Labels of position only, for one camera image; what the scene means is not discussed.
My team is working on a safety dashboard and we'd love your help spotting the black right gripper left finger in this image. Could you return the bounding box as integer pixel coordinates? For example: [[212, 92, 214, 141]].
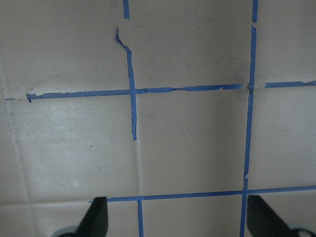
[[75, 197, 108, 237]]

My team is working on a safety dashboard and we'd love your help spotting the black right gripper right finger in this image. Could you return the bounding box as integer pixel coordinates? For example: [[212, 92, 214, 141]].
[[246, 195, 296, 237]]

